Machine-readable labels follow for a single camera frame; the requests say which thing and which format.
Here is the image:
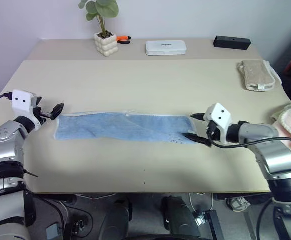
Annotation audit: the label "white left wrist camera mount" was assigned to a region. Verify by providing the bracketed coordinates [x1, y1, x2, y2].
[11, 89, 42, 131]

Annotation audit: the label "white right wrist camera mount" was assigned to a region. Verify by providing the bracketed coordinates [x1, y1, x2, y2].
[203, 102, 233, 146]

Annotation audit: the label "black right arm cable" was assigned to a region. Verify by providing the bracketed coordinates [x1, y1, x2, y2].
[209, 138, 291, 151]

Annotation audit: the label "white flat tin box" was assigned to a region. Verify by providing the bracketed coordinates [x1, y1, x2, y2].
[145, 40, 188, 57]

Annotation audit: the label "black device with metal bracket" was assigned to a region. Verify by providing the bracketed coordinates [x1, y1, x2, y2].
[194, 209, 226, 240]

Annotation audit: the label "black zip tie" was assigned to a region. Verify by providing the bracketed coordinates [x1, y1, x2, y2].
[22, 169, 40, 179]

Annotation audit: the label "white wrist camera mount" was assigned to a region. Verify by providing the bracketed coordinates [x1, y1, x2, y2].
[11, 89, 42, 131]
[203, 102, 233, 146]

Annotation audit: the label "dark rounded shape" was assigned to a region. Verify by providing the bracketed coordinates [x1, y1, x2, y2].
[161, 195, 203, 240]
[102, 196, 134, 240]

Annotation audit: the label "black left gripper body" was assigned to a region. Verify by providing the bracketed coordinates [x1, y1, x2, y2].
[32, 105, 52, 126]

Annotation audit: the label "green leafy plant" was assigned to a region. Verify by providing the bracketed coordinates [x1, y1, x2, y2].
[78, 0, 120, 36]

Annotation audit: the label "orange black pliers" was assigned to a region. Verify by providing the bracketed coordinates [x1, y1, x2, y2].
[116, 35, 133, 45]

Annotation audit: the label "blue towel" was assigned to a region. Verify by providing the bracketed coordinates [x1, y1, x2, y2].
[53, 108, 198, 146]

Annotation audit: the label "white bubble plant pot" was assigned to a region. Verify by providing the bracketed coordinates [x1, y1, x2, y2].
[93, 31, 119, 58]

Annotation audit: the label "black floor cable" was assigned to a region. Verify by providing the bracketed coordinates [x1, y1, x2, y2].
[34, 194, 70, 240]

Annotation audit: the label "black rectangular box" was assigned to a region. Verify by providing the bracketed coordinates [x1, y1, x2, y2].
[213, 35, 252, 51]

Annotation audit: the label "beige folded towel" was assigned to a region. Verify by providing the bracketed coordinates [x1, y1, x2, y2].
[236, 59, 278, 92]

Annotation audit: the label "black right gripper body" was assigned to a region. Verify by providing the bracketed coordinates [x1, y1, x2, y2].
[206, 120, 222, 142]

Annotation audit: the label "grey sneaker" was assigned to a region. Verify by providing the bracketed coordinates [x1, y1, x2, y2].
[226, 196, 252, 214]

